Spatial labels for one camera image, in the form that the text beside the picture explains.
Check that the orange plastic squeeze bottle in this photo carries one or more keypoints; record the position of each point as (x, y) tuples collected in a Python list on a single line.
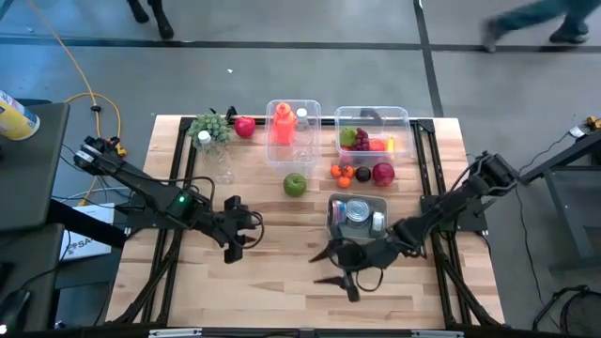
[(284, 127)]

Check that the light grey plastic tray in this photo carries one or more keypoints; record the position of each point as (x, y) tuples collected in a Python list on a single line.
[(371, 199)]

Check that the small yellow tool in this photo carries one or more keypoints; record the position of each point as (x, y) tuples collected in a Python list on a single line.
[(594, 123)]

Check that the red pomegranate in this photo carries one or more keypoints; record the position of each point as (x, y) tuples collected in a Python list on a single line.
[(383, 174)]

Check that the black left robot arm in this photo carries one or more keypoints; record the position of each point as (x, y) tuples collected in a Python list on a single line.
[(141, 185)]

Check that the dark brown avocado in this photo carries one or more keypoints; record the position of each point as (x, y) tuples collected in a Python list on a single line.
[(362, 174)]

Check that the green apple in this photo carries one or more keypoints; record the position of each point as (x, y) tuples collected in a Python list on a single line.
[(294, 184)]

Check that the person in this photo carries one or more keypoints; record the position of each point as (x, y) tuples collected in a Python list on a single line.
[(540, 16), (159, 19)]

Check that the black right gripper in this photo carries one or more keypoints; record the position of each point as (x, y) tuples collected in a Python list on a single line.
[(371, 256)]

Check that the black computer mouse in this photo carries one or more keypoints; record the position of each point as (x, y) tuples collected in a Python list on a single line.
[(11, 305)]

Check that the clear plastic storage bin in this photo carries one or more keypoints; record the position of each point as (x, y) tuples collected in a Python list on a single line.
[(399, 117), (277, 157)]

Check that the yellow wipes canister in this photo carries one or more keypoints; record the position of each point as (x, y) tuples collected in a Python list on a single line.
[(16, 119)]

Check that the clear plastic bottle white cap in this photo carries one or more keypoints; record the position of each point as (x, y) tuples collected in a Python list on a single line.
[(304, 136), (215, 157)]

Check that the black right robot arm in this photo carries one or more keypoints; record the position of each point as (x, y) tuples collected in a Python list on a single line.
[(446, 206)]

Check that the black aluminium rig frame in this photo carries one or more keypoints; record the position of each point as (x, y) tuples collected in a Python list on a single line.
[(180, 141)]

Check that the white printed paper sheet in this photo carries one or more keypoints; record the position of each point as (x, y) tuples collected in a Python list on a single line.
[(87, 230)]

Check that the black frame bracket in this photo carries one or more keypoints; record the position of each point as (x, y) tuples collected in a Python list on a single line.
[(231, 114), (371, 116)]

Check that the green grape bunch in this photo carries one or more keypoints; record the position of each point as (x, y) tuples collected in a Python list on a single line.
[(210, 127)]

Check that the dark crimson apple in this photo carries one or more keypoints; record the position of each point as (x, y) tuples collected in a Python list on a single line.
[(244, 127)]

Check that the teal label tuna can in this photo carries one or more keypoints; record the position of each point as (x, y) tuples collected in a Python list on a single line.
[(378, 221)]

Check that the bright red apple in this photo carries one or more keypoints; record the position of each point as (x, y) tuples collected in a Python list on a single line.
[(377, 144)]

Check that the yellow banana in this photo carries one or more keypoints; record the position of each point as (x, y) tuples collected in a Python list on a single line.
[(390, 144)]

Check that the orange tomato cluster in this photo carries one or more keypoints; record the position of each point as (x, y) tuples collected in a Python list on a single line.
[(343, 174)]

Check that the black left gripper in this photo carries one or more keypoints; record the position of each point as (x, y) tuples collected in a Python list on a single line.
[(223, 227)]

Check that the black side table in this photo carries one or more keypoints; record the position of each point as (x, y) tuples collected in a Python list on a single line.
[(577, 206)]

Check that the Wild Planet tuna can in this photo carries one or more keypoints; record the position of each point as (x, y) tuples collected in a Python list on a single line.
[(338, 211)]

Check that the purple grape bunch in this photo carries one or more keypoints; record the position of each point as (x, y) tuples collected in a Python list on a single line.
[(360, 139)]

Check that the silver mounting plate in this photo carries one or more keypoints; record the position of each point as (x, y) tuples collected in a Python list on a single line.
[(176, 333), (436, 334)]

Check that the black mesh waste bin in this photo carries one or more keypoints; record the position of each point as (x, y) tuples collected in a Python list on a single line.
[(582, 312)]

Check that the black desk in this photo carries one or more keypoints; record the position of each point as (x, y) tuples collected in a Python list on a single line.
[(33, 164), (28, 272)]

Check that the light green pear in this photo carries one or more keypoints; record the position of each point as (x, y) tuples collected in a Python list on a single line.
[(347, 137)]

